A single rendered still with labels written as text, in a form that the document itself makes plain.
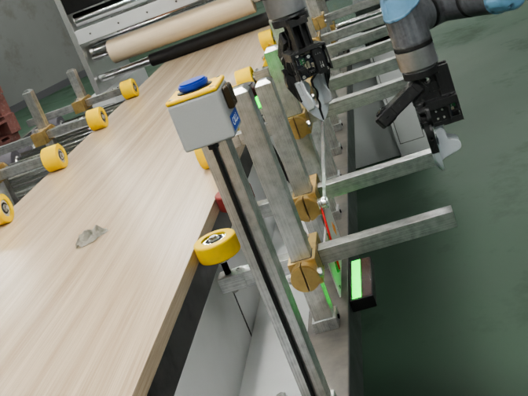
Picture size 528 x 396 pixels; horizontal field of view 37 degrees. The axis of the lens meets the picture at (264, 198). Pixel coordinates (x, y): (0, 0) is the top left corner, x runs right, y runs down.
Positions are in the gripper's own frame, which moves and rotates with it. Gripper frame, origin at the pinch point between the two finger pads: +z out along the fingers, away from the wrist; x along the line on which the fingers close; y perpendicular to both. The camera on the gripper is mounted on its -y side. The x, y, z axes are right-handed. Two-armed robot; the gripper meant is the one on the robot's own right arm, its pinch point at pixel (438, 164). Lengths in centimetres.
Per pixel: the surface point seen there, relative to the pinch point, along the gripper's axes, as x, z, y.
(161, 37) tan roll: 251, -21, -112
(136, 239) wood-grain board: -11, -7, -61
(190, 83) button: -57, -40, -27
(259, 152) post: -30.7, -22.1, -26.9
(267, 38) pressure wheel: 171, -13, -49
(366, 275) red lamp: -14.2, 12.4, -19.3
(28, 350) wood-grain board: -48, -7, -70
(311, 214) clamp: -8.5, -0.9, -26.2
